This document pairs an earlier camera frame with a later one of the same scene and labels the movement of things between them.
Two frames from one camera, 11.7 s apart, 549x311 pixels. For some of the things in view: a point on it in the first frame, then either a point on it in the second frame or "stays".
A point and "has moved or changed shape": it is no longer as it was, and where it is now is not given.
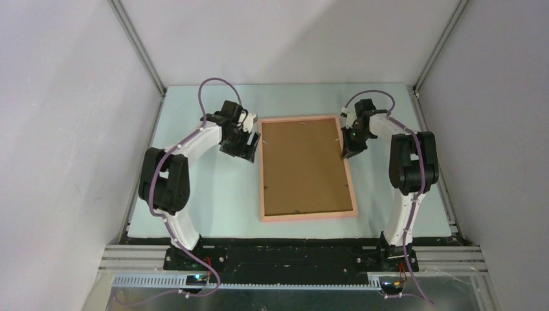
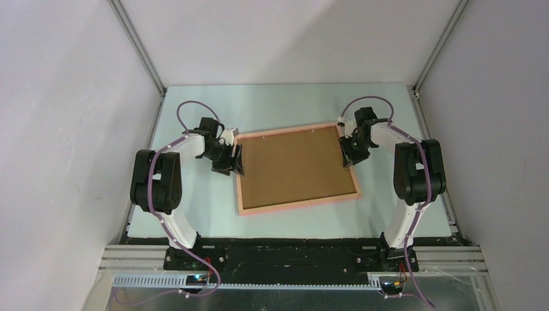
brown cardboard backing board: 303,172 has moved or changed shape
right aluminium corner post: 414,90 stays
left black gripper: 239,151 to 223,168
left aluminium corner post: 120,13 stays
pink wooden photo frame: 272,218 to 288,205
